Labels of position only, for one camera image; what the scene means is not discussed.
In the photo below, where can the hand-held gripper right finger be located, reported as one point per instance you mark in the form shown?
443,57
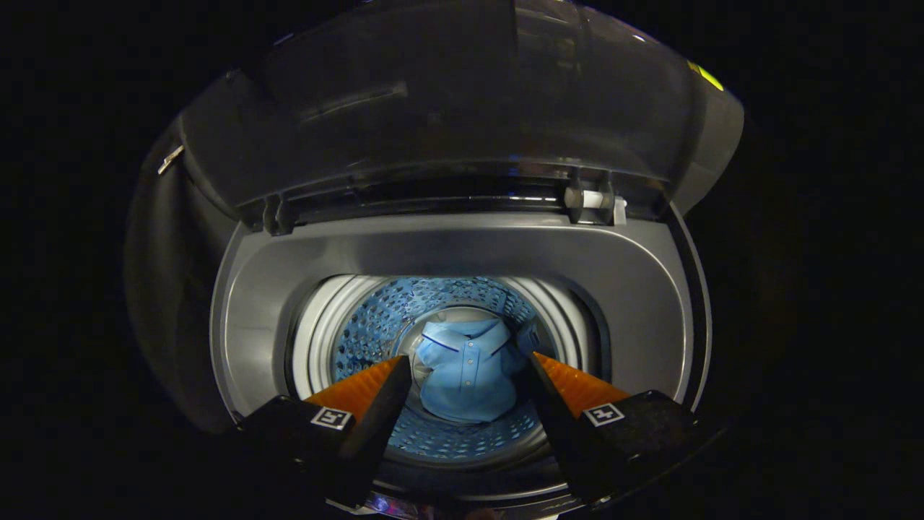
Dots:
559,426

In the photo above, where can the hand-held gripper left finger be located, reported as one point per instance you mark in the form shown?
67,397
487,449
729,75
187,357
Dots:
379,419

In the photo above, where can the light blue polo shirt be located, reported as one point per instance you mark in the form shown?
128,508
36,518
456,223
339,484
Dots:
469,375

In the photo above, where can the black backdrop cloth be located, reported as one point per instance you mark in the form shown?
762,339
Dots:
166,289

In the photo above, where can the silver metal clip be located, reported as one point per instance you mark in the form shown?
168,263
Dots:
170,159

